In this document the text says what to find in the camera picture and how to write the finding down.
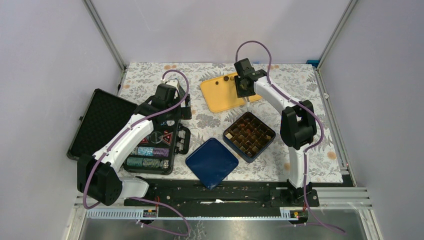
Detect blue tin with brown insert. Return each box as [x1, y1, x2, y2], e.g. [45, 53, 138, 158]
[223, 111, 276, 164]

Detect blue tin lid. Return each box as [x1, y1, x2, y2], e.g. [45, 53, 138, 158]
[185, 137, 239, 190]

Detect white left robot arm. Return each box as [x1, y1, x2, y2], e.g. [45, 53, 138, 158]
[77, 79, 189, 210]

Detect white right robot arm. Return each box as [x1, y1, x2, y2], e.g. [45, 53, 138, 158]
[234, 58, 317, 206]

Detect pile of dark chocolates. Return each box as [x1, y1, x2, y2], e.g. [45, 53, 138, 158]
[223, 75, 235, 82]

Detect yellow plastic tray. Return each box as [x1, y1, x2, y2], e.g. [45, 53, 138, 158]
[200, 72, 245, 113]

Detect floral table cloth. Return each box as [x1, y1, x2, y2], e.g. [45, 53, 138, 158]
[120, 62, 343, 183]

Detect black poker chip case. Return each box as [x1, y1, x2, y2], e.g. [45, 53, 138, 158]
[66, 89, 190, 175]

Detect blue clamp at corner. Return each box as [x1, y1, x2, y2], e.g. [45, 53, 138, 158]
[306, 59, 320, 68]

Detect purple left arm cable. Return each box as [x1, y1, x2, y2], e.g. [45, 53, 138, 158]
[82, 69, 191, 238]

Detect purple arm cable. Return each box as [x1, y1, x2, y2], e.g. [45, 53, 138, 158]
[82, 69, 191, 238]
[235, 40, 347, 236]

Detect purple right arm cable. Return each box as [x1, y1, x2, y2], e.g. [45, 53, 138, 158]
[235, 40, 347, 236]

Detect grey cable duct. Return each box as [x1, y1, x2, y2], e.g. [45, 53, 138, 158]
[86, 208, 299, 221]

